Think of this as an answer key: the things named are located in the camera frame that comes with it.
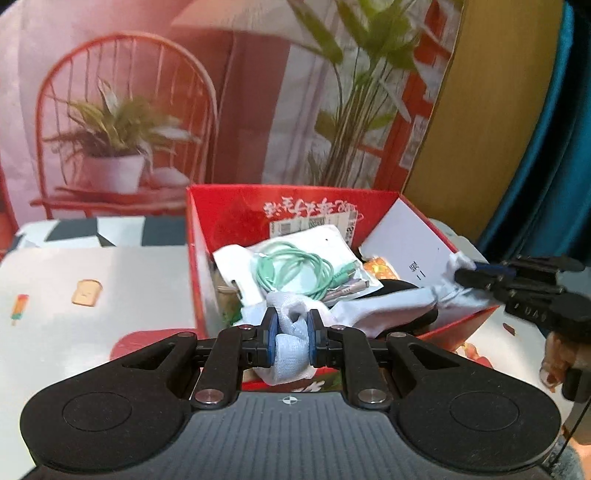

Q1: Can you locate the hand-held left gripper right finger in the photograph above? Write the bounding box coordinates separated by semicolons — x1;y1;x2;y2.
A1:
306;309;455;411

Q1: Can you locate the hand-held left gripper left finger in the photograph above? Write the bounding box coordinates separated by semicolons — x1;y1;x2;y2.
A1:
121;307;279;411

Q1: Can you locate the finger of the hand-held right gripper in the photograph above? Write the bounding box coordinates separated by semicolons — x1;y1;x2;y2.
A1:
455;269;591;342
473;255;586;280

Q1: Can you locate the light blue cloth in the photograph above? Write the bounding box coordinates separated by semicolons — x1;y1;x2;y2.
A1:
242;253;497;386

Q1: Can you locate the orange floral cloth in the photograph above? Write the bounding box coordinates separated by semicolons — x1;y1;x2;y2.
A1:
362;257;400;280

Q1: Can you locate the black cloth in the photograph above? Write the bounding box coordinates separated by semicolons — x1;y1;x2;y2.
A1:
323;277;439;337

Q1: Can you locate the red strawberry print box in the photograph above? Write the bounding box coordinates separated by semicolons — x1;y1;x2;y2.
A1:
185;184;502;393

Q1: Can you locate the person's right hand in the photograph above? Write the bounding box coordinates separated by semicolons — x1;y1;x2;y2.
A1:
539;331;580;388

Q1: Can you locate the teal curtain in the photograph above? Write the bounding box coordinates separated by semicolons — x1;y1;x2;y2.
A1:
475;0;591;268

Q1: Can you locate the black cable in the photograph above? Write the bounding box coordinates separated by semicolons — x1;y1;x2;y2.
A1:
549;401;583;468

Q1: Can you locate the clear bag with green cable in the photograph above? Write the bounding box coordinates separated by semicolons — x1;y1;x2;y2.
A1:
212;228;384;308

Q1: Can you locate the wall poster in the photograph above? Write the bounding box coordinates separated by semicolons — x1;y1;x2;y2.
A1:
0;0;465;222

